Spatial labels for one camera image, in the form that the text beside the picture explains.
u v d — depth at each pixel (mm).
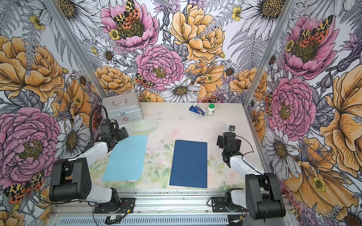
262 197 422
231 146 690
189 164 910
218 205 738
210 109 1088
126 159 913
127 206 735
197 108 1154
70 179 436
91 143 1035
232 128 781
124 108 1004
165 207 767
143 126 1090
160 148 968
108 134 715
